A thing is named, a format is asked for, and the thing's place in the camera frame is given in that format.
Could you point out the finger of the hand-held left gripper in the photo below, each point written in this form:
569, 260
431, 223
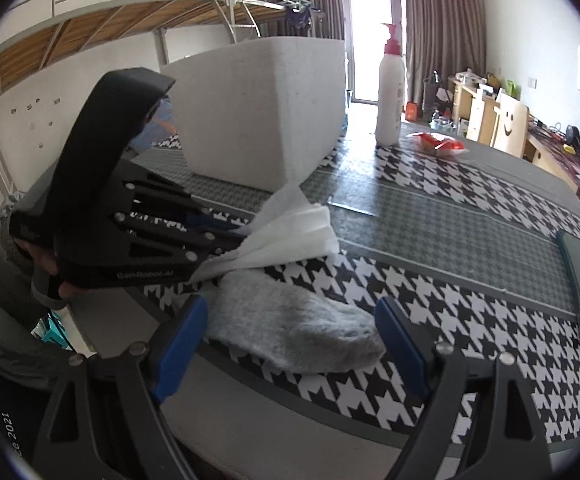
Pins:
190, 247
180, 210

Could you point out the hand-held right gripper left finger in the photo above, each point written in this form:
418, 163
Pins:
180, 355

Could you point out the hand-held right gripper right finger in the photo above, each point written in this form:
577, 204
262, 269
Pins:
399, 350

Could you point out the white foam sheet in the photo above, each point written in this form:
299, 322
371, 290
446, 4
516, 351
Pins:
295, 235

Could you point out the grey sock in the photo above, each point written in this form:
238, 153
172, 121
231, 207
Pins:
290, 325

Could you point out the white foam box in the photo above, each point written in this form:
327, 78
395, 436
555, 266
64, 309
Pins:
250, 110

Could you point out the person's left forearm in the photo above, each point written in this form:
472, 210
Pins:
0, 260

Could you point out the person's left hand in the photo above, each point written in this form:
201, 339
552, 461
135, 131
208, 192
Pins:
47, 272

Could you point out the blue plaid quilt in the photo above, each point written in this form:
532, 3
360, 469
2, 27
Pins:
157, 130

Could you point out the houndstooth patterned sheet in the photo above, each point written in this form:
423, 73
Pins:
469, 260

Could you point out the teal box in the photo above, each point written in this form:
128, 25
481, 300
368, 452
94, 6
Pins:
52, 330

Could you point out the red snack packet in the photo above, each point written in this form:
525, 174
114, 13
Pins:
437, 144

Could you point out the hanging dark clothes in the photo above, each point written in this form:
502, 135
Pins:
300, 20

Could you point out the white bucket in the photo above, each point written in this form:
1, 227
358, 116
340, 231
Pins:
442, 122

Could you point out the white red pump bottle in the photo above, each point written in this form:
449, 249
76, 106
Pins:
388, 100

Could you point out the orange bag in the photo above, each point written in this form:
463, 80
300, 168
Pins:
410, 111

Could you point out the light wooden desk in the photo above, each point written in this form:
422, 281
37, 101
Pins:
549, 160
477, 115

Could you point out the wooden smiley face chair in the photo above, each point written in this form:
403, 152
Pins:
512, 125

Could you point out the glass balcony door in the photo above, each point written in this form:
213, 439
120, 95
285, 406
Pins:
364, 35

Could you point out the brown curtain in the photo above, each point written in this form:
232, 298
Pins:
325, 0
444, 35

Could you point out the grey paper bag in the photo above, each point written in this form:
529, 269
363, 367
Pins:
437, 95

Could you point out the black headphones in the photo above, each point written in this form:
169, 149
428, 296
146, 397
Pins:
572, 137

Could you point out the green bag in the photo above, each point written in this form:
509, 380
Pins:
511, 89

